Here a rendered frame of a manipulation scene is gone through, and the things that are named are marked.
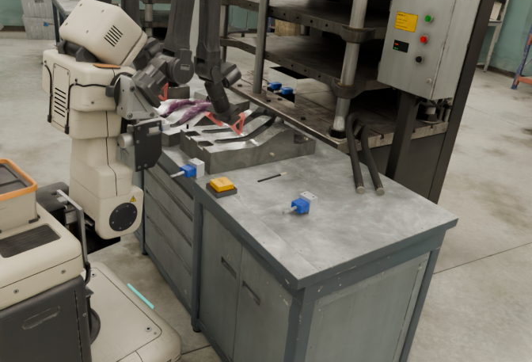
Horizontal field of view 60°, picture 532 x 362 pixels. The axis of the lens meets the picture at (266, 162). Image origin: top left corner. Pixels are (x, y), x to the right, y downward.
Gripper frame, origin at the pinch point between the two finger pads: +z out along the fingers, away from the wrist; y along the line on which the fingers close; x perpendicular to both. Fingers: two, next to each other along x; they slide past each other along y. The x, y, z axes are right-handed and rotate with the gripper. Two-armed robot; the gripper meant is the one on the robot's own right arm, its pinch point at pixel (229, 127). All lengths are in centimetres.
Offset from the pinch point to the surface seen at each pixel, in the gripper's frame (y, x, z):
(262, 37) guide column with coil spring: 74, -87, 31
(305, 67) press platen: 37, -79, 36
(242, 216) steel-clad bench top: -22.4, 21.1, 11.3
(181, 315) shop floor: 23, 47, 88
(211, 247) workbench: 0.6, 26.3, 40.4
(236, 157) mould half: 3.4, -0.2, 16.2
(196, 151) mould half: 16.5, 7.4, 12.7
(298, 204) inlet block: -33.1, 6.5, 14.1
